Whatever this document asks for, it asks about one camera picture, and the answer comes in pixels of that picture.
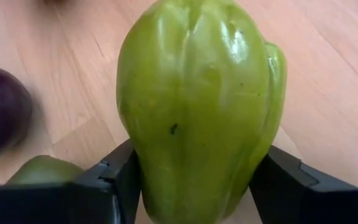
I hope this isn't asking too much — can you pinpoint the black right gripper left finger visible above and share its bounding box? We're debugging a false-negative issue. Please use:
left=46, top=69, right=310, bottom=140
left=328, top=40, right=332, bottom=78
left=0, top=139, right=142, bottom=224

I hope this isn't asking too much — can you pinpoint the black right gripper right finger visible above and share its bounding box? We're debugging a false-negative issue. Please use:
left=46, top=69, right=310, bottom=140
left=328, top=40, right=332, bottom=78
left=249, top=145, right=358, bottom=224

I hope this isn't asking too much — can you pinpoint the dark green avocado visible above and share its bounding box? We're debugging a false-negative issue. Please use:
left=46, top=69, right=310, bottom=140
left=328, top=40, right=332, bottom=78
left=6, top=154, right=85, bottom=187

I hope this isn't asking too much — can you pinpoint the dark purple eggplant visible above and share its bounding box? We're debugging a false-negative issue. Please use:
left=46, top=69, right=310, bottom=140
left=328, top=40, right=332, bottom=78
left=0, top=63, right=34, bottom=164

